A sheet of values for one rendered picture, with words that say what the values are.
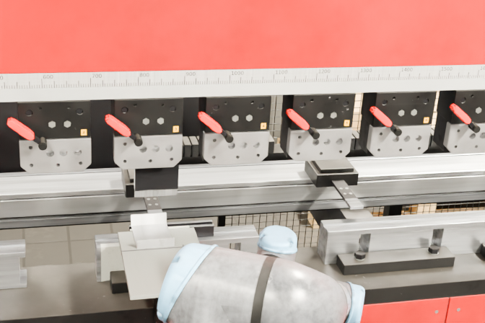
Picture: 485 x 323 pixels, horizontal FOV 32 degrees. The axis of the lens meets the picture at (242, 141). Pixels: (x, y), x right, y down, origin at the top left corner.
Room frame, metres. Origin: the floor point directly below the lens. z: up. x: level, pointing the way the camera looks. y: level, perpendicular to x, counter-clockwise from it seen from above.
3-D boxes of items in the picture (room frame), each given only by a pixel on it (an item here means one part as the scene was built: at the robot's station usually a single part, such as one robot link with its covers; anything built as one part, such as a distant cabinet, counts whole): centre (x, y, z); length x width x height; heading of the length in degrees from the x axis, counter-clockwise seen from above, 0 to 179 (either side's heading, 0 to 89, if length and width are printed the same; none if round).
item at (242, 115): (1.77, 0.02, 1.26); 0.15 x 0.09 x 0.17; 105
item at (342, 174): (2.01, -0.27, 1.01); 0.26 x 0.12 x 0.05; 15
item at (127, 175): (1.88, 0.22, 1.01); 0.26 x 0.12 x 0.05; 15
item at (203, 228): (1.74, 0.15, 0.98); 0.20 x 0.03 x 0.03; 105
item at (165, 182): (1.73, 0.19, 1.13); 0.10 x 0.02 x 0.10; 105
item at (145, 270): (1.59, 0.16, 1.00); 0.26 x 0.18 x 0.01; 15
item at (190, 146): (2.17, 0.09, 1.02); 0.37 x 0.06 x 0.04; 105
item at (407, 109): (1.87, -0.36, 1.26); 0.15 x 0.09 x 0.17; 105
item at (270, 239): (1.40, -0.08, 1.14); 0.09 x 0.08 x 0.11; 167
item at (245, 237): (1.74, 0.14, 0.92); 0.39 x 0.06 x 0.10; 105
